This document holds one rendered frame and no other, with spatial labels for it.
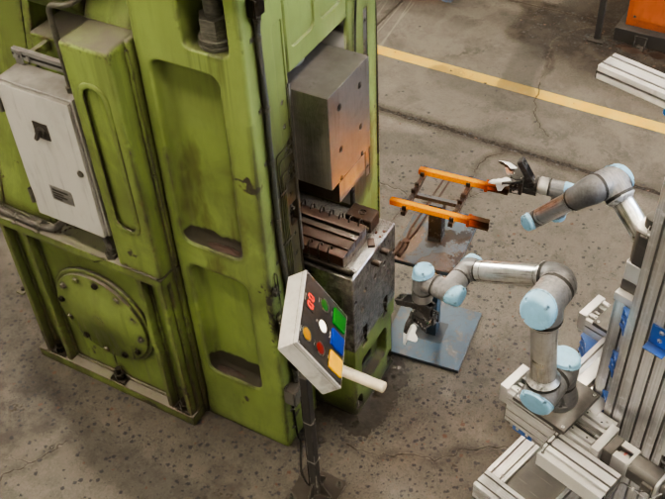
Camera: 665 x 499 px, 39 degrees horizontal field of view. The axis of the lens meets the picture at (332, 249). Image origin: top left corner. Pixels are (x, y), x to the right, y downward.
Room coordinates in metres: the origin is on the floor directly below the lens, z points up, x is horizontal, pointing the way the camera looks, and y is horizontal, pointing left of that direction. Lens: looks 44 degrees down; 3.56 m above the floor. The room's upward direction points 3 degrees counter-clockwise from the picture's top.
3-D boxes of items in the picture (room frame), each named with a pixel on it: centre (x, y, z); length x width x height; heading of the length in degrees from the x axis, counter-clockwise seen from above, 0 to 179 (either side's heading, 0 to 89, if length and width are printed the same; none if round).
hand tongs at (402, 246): (3.22, -0.43, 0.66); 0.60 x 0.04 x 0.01; 150
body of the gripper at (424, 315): (2.24, -0.31, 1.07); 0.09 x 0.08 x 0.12; 42
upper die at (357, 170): (2.83, 0.09, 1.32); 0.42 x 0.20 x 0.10; 59
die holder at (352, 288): (2.88, 0.07, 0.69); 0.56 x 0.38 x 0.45; 59
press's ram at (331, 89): (2.86, 0.07, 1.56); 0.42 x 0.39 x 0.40; 59
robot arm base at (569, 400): (2.03, -0.77, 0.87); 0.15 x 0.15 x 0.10
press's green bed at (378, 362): (2.88, 0.07, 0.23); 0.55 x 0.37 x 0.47; 59
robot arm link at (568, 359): (2.02, -0.77, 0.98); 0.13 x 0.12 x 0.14; 140
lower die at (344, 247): (2.83, 0.09, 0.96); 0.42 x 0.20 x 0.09; 59
